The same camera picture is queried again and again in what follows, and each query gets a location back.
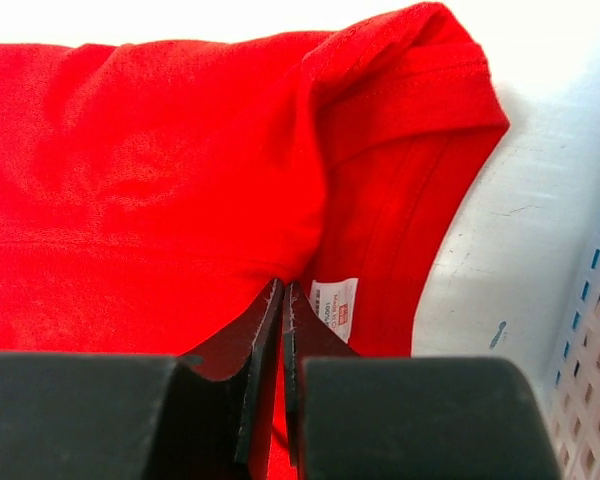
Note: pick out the red t shirt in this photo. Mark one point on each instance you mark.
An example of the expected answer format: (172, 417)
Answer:
(149, 191)

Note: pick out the white plastic laundry basket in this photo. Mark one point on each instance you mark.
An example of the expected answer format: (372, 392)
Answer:
(574, 401)

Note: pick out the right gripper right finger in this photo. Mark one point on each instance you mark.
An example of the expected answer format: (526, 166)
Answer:
(355, 417)

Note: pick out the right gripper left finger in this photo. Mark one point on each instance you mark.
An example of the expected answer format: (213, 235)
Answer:
(206, 414)

